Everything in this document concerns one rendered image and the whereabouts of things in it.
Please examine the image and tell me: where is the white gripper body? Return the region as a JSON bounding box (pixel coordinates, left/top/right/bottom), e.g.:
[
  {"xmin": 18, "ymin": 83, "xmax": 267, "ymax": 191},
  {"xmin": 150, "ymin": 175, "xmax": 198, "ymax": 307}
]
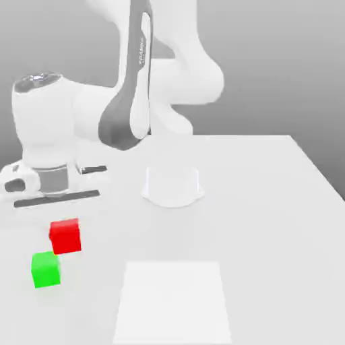
[{"xmin": 12, "ymin": 189, "xmax": 102, "ymax": 218}]

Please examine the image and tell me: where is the small green cube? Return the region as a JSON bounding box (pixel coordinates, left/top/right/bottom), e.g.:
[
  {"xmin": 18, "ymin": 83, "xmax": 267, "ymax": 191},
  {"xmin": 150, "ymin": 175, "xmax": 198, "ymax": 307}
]
[{"xmin": 31, "ymin": 251, "xmax": 62, "ymax": 289}]

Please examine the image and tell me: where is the small red cube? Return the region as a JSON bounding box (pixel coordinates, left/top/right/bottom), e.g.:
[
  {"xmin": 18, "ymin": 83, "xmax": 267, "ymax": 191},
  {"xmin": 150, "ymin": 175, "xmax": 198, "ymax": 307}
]
[{"xmin": 49, "ymin": 218, "xmax": 82, "ymax": 255}]

